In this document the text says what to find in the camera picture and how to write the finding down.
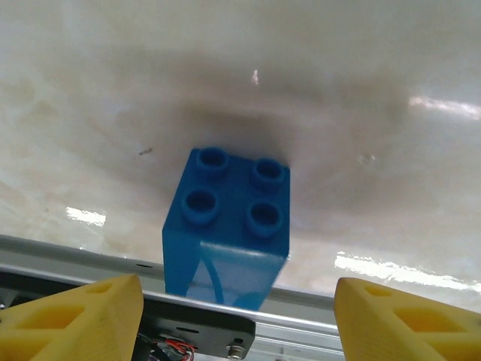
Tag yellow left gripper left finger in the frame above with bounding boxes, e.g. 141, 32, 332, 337
0, 273, 144, 361

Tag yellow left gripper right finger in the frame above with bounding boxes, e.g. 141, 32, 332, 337
334, 276, 481, 361

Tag blue two-by-two lego brick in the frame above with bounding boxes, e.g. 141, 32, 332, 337
162, 146, 292, 311

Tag silver screw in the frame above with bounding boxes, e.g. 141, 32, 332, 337
227, 338, 245, 358

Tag aluminium frame rail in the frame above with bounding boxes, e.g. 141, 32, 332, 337
0, 232, 481, 361

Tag red and white wires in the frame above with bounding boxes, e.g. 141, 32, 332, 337
137, 332, 198, 361

